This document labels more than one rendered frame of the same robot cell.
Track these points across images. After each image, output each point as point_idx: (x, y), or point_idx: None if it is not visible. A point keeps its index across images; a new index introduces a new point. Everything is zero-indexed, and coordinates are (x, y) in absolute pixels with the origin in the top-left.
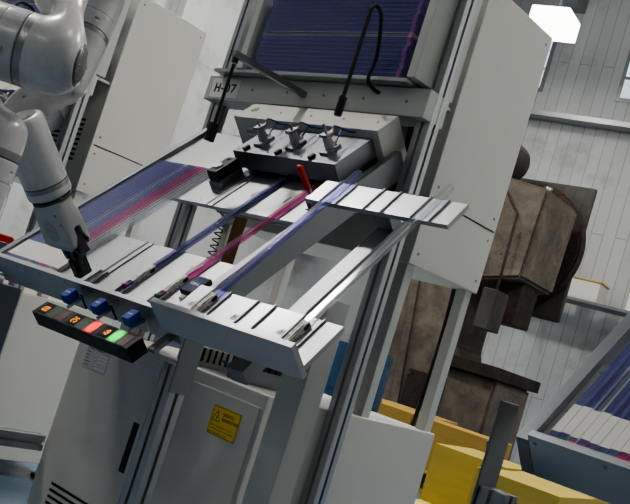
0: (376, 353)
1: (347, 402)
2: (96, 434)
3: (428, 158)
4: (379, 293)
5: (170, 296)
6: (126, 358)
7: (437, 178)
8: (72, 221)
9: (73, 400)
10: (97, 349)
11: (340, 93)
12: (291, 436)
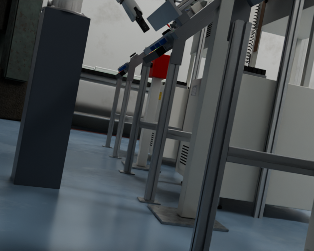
0: (307, 54)
1: (284, 73)
2: (193, 119)
3: None
4: (294, 17)
5: None
6: (157, 56)
7: None
8: (132, 5)
9: (188, 110)
10: (194, 86)
11: None
12: (211, 64)
